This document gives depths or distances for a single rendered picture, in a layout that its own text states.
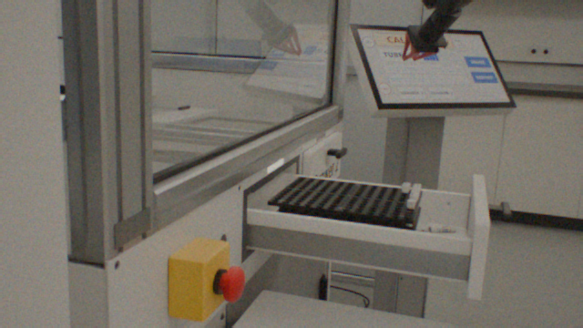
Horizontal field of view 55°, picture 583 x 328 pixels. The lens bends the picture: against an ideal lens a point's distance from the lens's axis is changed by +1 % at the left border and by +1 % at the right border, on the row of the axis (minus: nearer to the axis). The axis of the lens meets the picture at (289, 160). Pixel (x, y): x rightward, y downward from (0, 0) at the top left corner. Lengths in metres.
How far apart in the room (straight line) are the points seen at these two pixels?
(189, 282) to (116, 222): 0.13
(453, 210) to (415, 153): 0.84
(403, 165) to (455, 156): 2.06
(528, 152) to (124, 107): 3.52
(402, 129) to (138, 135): 1.36
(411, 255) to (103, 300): 0.42
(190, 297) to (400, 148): 1.30
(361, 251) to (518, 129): 3.12
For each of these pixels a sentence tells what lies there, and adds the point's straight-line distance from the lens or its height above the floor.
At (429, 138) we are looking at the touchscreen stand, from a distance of 1.87.
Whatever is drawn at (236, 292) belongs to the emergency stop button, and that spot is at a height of 0.87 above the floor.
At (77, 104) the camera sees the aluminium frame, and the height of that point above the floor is 1.08.
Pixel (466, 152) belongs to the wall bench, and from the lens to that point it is 3.88.
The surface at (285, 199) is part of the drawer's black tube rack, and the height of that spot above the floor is 0.90.
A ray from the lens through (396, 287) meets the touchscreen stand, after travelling 1.98.
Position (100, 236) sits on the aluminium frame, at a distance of 0.53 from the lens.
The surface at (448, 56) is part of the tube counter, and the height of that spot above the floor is 1.11.
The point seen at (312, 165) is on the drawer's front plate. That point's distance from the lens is 1.12.
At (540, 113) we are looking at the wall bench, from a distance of 3.87.
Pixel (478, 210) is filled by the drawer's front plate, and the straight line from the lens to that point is 0.81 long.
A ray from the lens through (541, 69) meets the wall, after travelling 4.54.
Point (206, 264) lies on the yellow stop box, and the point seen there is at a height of 0.91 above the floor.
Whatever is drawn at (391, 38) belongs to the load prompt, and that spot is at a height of 1.16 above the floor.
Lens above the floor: 1.15
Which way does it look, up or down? 12 degrees down
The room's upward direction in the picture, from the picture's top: 3 degrees clockwise
